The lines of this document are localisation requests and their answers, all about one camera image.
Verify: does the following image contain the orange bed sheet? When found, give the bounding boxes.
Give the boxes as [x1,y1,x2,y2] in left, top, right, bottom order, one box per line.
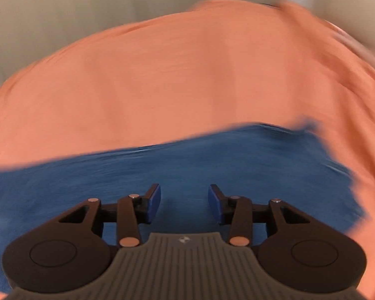
[0,0,375,300]

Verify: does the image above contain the blue denim pants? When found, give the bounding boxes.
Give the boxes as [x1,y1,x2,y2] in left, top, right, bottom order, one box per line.
[0,124,368,294]

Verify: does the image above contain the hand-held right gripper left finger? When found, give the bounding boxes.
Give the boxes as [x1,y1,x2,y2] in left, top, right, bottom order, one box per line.
[59,184,161,248]

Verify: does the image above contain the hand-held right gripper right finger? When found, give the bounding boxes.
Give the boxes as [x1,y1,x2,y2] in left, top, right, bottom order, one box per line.
[208,184,311,247]

